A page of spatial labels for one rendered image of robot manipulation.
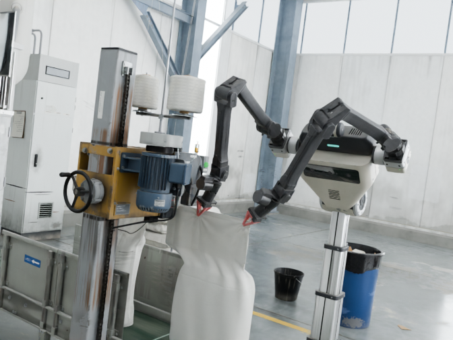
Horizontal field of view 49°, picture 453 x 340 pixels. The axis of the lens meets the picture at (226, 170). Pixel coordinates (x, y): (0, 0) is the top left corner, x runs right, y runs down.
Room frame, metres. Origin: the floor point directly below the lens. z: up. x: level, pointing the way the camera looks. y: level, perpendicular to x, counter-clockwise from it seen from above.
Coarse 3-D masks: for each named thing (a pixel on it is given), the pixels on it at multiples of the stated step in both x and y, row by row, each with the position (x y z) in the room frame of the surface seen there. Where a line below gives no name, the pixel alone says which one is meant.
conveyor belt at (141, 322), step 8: (0, 256) 3.58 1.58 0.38; (0, 264) 3.39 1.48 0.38; (136, 312) 2.79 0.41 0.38; (136, 320) 2.67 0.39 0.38; (144, 320) 2.68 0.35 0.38; (152, 320) 2.70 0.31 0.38; (160, 320) 2.71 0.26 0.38; (128, 328) 2.55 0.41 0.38; (136, 328) 2.57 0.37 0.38; (144, 328) 2.58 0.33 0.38; (152, 328) 2.59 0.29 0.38; (160, 328) 2.61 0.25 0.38; (168, 328) 2.62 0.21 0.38; (128, 336) 2.45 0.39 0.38; (136, 336) 2.46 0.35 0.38; (144, 336) 2.47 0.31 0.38; (152, 336) 2.49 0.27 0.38; (160, 336) 2.50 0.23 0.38; (168, 336) 2.51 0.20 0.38
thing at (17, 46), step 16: (16, 48) 4.57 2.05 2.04; (16, 64) 4.61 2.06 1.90; (0, 80) 4.48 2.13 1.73; (0, 96) 4.60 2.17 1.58; (0, 112) 4.49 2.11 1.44; (0, 128) 4.53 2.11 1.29; (0, 144) 4.55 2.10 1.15; (0, 160) 4.56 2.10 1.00; (0, 176) 4.57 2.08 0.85; (0, 192) 4.58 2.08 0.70; (0, 208) 4.59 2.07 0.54
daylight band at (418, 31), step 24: (240, 0) 9.83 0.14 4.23; (360, 0) 10.41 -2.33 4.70; (384, 0) 10.13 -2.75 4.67; (408, 0) 9.86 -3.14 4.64; (432, 0) 9.61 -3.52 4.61; (240, 24) 9.92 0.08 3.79; (264, 24) 10.68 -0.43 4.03; (312, 24) 10.97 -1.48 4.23; (336, 24) 10.66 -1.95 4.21; (360, 24) 10.37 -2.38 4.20; (384, 24) 10.09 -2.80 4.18; (408, 24) 9.83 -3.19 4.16; (432, 24) 9.57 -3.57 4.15; (312, 48) 10.93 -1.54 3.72; (336, 48) 10.62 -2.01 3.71; (360, 48) 10.33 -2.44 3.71; (384, 48) 10.05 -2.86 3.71; (408, 48) 9.79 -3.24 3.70; (432, 48) 9.54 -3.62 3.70
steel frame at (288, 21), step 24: (144, 0) 7.41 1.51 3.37; (192, 0) 8.38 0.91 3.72; (288, 0) 11.05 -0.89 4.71; (144, 24) 7.52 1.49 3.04; (192, 24) 8.33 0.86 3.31; (288, 24) 11.01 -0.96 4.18; (192, 48) 8.18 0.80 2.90; (288, 48) 10.97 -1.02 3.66; (168, 72) 8.07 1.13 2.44; (192, 72) 8.22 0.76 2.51; (288, 72) 10.79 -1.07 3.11; (288, 96) 10.91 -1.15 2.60; (168, 120) 8.37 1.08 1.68; (192, 120) 8.34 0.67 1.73; (264, 144) 11.07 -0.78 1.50; (264, 168) 11.08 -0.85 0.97
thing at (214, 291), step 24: (192, 216) 2.41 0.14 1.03; (216, 216) 2.32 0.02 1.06; (168, 240) 2.47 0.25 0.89; (192, 240) 2.41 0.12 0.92; (216, 240) 2.31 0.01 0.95; (240, 240) 2.23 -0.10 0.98; (192, 264) 2.32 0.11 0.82; (216, 264) 2.28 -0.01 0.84; (240, 264) 2.23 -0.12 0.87; (192, 288) 2.29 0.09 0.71; (216, 288) 2.22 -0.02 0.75; (240, 288) 2.18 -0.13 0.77; (192, 312) 2.27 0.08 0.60; (216, 312) 2.20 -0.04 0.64; (240, 312) 2.17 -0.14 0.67; (192, 336) 2.26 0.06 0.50; (216, 336) 2.20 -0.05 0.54; (240, 336) 2.18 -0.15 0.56
